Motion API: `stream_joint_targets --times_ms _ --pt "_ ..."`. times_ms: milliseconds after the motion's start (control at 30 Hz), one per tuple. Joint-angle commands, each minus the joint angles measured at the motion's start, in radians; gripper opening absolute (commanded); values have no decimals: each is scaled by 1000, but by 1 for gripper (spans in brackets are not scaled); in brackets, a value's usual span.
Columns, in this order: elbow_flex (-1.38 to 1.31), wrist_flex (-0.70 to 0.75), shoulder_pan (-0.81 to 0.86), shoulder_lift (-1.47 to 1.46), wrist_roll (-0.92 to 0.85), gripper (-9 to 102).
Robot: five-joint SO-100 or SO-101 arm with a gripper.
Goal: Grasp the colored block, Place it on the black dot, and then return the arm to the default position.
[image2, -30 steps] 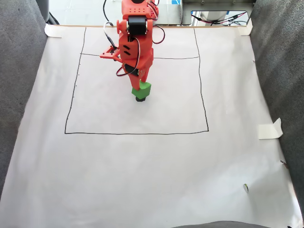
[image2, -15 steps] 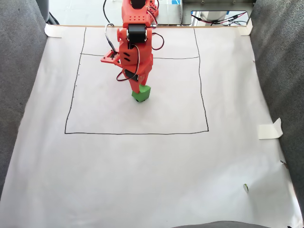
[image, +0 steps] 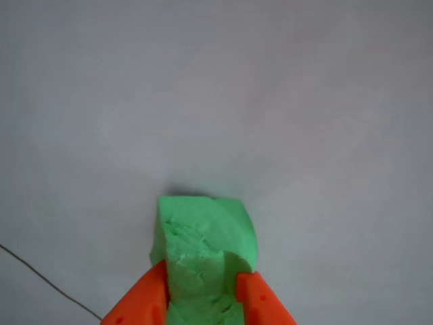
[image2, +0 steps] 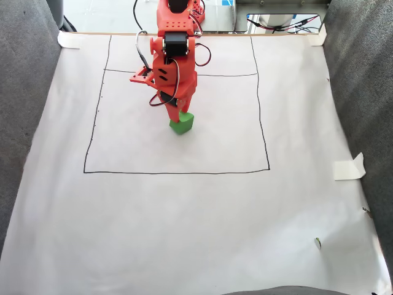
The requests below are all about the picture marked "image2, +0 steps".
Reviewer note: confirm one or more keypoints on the white round device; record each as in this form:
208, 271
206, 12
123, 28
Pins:
276, 20

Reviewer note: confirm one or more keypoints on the white paper sheet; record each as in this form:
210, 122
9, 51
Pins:
196, 209

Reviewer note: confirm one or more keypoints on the metal frame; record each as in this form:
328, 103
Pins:
276, 7

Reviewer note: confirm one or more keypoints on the orange gripper camera mount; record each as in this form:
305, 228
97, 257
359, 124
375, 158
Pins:
142, 77

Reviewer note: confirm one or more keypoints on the small white green sticker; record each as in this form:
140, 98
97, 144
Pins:
317, 243

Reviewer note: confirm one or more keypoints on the dark grey post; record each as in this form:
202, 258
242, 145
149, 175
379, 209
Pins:
56, 12

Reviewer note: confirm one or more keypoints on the green block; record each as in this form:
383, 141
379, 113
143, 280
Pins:
184, 124

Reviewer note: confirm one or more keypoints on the grey fabric panel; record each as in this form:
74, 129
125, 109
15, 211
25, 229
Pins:
362, 92
21, 92

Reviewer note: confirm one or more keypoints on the white tape piece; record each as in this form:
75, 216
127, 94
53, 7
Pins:
317, 38
68, 40
348, 169

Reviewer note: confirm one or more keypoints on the metal base plate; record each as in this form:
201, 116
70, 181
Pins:
218, 18

